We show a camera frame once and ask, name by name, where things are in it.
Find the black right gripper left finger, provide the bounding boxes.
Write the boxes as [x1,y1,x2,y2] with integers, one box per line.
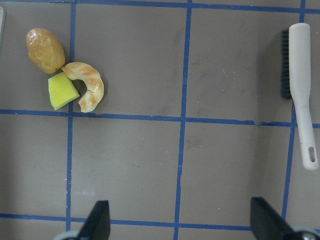
[77,200,111,240]

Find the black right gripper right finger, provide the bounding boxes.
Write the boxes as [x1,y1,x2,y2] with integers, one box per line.
[250,197,300,240]

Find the yellow sponge piece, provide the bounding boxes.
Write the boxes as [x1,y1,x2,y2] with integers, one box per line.
[48,72,80,110]

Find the toy croissant piece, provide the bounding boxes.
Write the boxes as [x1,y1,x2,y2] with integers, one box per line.
[61,62,105,113]

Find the white hand brush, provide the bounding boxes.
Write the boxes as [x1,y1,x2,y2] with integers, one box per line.
[280,23,319,171]

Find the brown toy potato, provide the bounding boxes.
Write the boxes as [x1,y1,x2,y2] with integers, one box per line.
[26,28,66,74]

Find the beige plastic dustpan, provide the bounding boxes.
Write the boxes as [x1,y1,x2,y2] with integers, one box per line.
[0,6,6,48]

